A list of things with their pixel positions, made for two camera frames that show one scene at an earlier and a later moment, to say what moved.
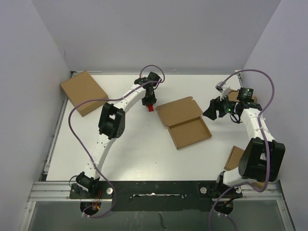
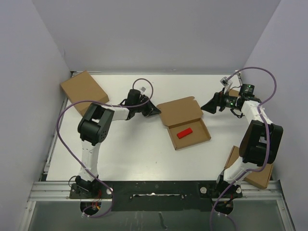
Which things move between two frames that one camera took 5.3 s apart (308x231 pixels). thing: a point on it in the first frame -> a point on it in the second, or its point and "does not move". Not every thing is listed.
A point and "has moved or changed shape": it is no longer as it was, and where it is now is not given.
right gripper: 215,105 -> 218,98
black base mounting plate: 158,196 does not move
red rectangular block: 150,108 has moved or changed shape
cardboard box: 233,96 does not move
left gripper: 150,100 -> 151,109
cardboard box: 184,120 does not move
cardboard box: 82,87 does not move
